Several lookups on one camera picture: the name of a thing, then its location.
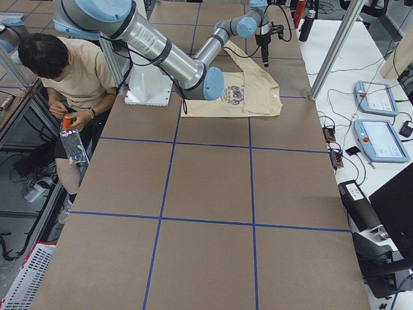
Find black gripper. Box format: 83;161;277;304
255;32;270;67

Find beige long sleeve shirt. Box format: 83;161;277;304
181;41;283;118

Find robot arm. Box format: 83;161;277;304
194;1;274;67
53;1;224;101

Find black thermos bottle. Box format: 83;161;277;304
298;10;316;42

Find red thermos bottle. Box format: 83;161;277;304
293;0;307;29

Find far teach pendant tablet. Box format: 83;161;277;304
354;81;399;117

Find teach pendant tablet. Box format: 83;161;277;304
353;119;410;163
354;81;399;117

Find near teach pendant tablet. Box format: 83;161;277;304
353;119;410;163

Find brown paper table cover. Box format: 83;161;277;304
32;3;372;310

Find person in beige shirt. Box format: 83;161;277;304
17;32;117;223

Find black monitor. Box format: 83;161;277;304
369;165;412;258

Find orange snack packet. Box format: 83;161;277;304
61;114;73;131

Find silver foil bag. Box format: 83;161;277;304
60;129;89;165

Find white power strip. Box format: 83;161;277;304
23;180;51;203

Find white plastic basket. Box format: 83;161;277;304
1;242;56;309

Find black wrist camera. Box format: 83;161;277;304
270;22;284;40

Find aluminium frame post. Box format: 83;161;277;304
309;0;365;101

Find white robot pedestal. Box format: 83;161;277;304
125;65;172;107

